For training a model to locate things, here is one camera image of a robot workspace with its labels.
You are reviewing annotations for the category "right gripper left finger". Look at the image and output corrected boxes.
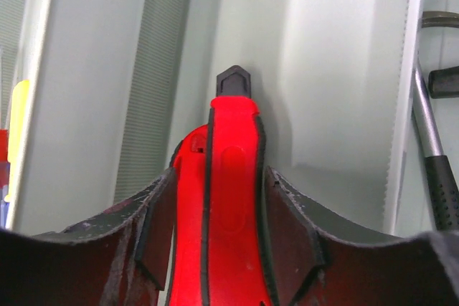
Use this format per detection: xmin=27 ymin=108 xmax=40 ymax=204
xmin=1 ymin=168 xmax=177 ymax=305

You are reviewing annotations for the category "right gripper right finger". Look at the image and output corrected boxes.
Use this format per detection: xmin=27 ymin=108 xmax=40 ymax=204
xmin=264 ymin=168 xmax=458 ymax=305

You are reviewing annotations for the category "red utility knife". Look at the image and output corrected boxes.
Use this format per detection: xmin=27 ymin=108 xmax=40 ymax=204
xmin=164 ymin=64 xmax=280 ymax=306
xmin=169 ymin=125 xmax=208 ymax=195

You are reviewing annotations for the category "blue handled screwdriver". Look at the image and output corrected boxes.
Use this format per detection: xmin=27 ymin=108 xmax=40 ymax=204
xmin=0 ymin=129 xmax=9 ymax=228

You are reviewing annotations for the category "black hammer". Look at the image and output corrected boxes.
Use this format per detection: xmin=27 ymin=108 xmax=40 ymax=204
xmin=410 ymin=11 xmax=459 ymax=231
xmin=428 ymin=66 xmax=459 ymax=99

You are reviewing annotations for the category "yellow handled screwdriver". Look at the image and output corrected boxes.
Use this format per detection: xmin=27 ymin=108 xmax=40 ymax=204
xmin=4 ymin=80 xmax=29 ymax=203

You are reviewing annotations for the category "green translucent tool box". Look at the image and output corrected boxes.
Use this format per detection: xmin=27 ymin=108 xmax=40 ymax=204
xmin=1 ymin=0 xmax=458 ymax=236

